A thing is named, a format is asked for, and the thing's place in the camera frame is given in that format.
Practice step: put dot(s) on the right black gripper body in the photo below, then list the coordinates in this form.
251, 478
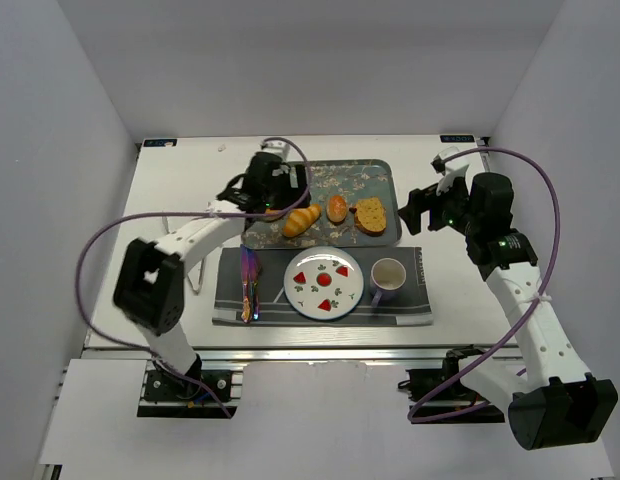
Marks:
420, 207

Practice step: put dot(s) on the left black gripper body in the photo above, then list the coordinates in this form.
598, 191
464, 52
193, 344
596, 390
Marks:
279, 198

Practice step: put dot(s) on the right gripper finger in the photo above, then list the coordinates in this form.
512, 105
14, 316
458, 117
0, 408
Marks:
419, 200
411, 216

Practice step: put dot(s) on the striped croissant bread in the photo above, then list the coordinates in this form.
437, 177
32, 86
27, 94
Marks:
300, 220

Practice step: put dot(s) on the round shell-shaped bun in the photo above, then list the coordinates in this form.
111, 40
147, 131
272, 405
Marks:
336, 209

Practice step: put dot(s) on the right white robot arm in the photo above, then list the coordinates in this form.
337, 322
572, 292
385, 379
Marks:
557, 401

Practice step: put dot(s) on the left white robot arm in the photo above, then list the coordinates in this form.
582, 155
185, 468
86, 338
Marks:
150, 289

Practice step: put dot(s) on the seeded bread slice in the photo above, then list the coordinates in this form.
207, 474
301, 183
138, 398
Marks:
370, 216

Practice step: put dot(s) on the lilac ceramic mug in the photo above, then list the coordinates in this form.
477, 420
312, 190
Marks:
387, 277

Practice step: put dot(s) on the floral blue serving tray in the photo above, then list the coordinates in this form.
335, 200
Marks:
337, 186

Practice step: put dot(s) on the iridescent fork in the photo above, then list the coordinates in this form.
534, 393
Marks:
256, 290

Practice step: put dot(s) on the grey striped placemat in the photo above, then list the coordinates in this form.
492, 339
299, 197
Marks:
410, 307

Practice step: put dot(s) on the white watermelon pattern plate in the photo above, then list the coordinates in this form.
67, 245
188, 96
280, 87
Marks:
323, 283

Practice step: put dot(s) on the iridescent knife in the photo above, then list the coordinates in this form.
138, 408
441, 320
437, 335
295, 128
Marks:
248, 278

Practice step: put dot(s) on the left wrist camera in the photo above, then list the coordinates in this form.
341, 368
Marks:
276, 147

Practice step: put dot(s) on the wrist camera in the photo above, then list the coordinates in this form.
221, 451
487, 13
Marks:
449, 169
276, 147

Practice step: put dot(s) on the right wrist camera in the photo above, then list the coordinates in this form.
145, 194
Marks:
449, 169

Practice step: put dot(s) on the white wire stand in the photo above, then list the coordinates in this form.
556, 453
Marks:
197, 280

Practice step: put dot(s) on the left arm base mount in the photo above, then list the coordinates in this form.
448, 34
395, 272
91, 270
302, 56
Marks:
162, 396

